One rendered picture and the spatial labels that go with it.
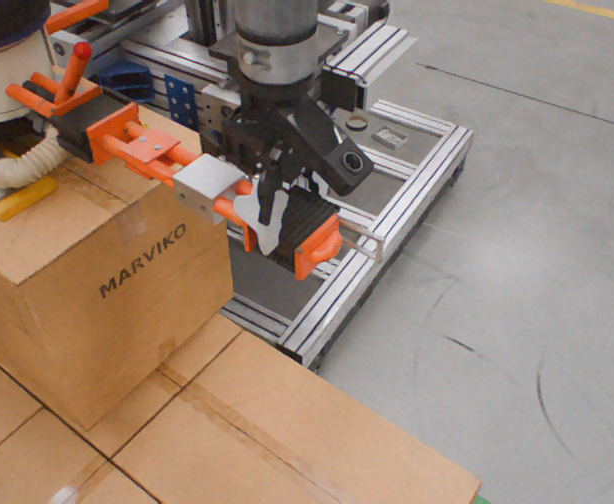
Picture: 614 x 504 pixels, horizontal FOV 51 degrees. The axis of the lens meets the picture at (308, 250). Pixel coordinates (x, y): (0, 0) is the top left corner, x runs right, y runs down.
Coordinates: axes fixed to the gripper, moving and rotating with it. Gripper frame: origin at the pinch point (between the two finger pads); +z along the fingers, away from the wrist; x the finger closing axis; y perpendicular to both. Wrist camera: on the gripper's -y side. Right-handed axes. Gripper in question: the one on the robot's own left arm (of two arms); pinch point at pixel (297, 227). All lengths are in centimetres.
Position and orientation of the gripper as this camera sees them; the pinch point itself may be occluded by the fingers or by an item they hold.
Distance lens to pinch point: 76.2
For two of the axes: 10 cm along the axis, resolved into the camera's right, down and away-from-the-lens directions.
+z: 0.0, 6.9, 7.2
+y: -7.9, -4.4, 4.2
